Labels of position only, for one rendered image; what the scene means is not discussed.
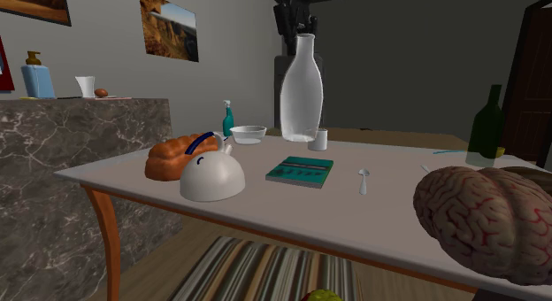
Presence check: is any tall clear glass bottle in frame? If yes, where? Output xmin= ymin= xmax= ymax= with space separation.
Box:
xmin=280 ymin=33 xmax=325 ymax=143

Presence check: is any teal spray bottle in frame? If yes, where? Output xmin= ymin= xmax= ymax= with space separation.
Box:
xmin=221 ymin=99 xmax=235 ymax=137

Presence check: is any clear glass bowl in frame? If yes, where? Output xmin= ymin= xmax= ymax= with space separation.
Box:
xmin=229 ymin=125 xmax=268 ymax=146

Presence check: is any small grey cup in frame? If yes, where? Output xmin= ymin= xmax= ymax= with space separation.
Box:
xmin=307 ymin=127 xmax=329 ymax=152

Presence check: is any green book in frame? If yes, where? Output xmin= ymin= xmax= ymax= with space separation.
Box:
xmin=264 ymin=155 xmax=335 ymax=189

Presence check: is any silver spoon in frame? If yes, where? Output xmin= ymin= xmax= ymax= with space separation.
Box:
xmin=357 ymin=168 xmax=372 ymax=197

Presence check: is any brown bread loaf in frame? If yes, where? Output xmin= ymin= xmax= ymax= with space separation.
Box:
xmin=144 ymin=133 xmax=219 ymax=182

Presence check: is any white table with wooden legs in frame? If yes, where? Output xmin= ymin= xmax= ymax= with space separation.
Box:
xmin=54 ymin=133 xmax=552 ymax=301

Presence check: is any white cup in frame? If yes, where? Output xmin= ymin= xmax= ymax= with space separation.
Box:
xmin=74 ymin=75 xmax=96 ymax=99

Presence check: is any dark green wine bottle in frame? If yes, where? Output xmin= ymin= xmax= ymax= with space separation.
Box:
xmin=464 ymin=84 xmax=506 ymax=168

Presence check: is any dark brown door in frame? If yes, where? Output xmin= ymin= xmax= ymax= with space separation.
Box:
xmin=499 ymin=0 xmax=552 ymax=170

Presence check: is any striped rug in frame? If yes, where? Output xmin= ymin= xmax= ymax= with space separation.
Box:
xmin=166 ymin=235 xmax=364 ymax=301

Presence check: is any blue soap dispenser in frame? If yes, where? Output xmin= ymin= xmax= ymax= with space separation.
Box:
xmin=20 ymin=50 xmax=57 ymax=100

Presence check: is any marble counter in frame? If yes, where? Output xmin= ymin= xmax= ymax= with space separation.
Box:
xmin=0 ymin=96 xmax=184 ymax=301

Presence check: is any green and red apple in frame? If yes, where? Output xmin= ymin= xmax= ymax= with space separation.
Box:
xmin=300 ymin=289 xmax=344 ymax=301

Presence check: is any pink brain model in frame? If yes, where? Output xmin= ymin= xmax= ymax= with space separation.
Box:
xmin=412 ymin=165 xmax=552 ymax=287

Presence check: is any canyon landscape wall picture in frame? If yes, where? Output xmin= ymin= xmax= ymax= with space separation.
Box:
xmin=137 ymin=0 xmax=201 ymax=64

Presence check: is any white kettle with blue handle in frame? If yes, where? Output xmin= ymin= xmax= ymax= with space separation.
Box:
xmin=179 ymin=131 xmax=247 ymax=204

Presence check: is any desert landscape wall picture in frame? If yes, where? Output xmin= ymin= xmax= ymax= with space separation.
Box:
xmin=0 ymin=0 xmax=73 ymax=27

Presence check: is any red wall picture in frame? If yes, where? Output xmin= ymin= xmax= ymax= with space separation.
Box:
xmin=0 ymin=35 xmax=16 ymax=94

